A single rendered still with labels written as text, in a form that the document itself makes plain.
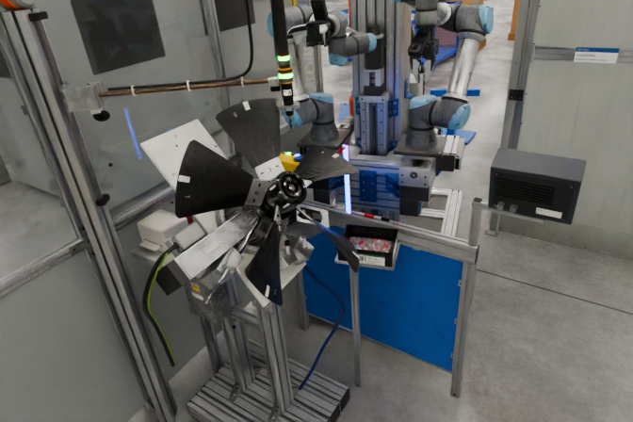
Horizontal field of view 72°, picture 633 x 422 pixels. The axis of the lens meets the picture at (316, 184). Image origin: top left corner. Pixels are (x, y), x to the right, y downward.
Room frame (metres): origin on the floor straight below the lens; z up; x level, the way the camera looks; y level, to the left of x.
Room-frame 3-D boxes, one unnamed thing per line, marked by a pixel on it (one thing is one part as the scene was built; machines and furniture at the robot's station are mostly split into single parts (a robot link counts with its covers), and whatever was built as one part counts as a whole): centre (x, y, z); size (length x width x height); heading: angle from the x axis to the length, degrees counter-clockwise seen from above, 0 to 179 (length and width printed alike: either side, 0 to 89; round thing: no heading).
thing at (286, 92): (1.34, 0.07, 1.66); 0.04 x 0.04 x 0.46
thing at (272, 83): (1.34, 0.08, 1.50); 0.09 x 0.07 x 0.10; 90
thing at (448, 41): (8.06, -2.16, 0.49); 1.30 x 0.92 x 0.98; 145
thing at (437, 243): (1.58, -0.22, 0.82); 0.90 x 0.04 x 0.08; 55
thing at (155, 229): (1.51, 0.65, 0.92); 0.17 x 0.16 x 0.11; 55
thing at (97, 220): (1.33, 0.79, 0.90); 0.08 x 0.06 x 1.80; 0
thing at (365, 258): (1.40, -0.18, 0.85); 0.22 x 0.17 x 0.07; 71
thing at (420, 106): (1.91, -0.52, 1.20); 0.13 x 0.12 x 0.14; 49
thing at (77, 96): (1.33, 0.69, 1.54); 0.10 x 0.07 x 0.09; 90
